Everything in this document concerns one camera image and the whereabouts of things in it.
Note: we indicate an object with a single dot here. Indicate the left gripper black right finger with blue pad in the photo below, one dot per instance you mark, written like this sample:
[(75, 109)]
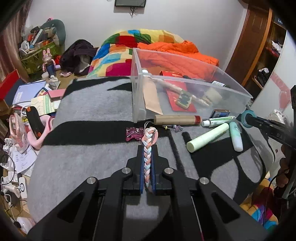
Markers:
[(201, 211)]

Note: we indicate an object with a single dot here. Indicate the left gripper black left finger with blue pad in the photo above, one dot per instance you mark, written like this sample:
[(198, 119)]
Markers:
[(94, 210)]

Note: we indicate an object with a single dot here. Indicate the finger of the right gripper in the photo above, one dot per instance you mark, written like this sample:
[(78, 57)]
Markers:
[(269, 127)]

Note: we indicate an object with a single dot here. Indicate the blue tape roll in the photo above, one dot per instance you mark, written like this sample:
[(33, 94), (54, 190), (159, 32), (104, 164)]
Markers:
[(246, 117)]

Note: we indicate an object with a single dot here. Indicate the mint white small bottle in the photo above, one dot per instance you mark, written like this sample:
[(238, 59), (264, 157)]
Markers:
[(235, 137)]

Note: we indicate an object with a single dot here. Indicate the pale green long tube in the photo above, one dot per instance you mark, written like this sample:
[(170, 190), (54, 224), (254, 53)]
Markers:
[(202, 140)]

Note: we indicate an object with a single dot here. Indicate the magenta plastic charm keychain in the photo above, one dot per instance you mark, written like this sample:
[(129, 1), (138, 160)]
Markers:
[(134, 133)]

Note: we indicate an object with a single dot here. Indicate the beige foundation tube white cap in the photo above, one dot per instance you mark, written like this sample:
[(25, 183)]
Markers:
[(150, 94)]

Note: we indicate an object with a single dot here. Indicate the dark purple spray bottle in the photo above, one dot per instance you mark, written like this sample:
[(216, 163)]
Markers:
[(198, 90)]

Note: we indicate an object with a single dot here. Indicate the white suitcase with stickers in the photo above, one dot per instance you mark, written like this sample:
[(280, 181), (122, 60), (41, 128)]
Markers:
[(278, 116)]

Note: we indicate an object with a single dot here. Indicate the blue orange small box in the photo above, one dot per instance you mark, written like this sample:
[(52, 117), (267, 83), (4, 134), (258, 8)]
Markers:
[(219, 113)]

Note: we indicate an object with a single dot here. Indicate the white green ointment tube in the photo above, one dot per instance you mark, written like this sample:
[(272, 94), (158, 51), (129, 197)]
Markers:
[(213, 122)]

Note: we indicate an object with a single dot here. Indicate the grey black blanket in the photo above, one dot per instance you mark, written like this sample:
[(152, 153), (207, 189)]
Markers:
[(88, 139)]

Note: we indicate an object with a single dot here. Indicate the wooden wardrobe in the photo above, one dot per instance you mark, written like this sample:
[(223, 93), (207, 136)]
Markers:
[(258, 48)]

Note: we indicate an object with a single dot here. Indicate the brown cardboard tube red band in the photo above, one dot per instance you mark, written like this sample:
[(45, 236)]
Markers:
[(177, 120)]

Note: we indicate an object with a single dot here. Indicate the red envelope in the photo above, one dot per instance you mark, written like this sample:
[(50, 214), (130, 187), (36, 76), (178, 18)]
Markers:
[(173, 95)]

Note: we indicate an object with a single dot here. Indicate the orange blanket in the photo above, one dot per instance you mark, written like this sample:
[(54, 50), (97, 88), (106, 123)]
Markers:
[(180, 54)]

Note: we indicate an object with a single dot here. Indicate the clear plastic storage bin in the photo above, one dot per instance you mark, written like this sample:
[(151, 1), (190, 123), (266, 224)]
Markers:
[(168, 84)]

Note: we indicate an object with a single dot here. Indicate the blue notebook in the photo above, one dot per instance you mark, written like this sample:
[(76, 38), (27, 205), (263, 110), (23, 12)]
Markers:
[(28, 91)]

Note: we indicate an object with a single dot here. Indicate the bunny figurine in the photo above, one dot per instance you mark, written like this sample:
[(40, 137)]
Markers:
[(49, 65)]

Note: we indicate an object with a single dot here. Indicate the dark clothes pile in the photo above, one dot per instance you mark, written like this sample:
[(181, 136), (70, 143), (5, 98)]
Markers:
[(78, 57)]

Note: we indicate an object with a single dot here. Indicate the colorful patchwork quilt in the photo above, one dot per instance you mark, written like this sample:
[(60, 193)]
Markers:
[(114, 57)]

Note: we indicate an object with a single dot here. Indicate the green basket of clutter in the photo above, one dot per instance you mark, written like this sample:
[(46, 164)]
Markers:
[(51, 35)]

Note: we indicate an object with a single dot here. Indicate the wall mounted monitor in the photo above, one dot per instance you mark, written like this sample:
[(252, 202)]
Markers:
[(130, 3)]

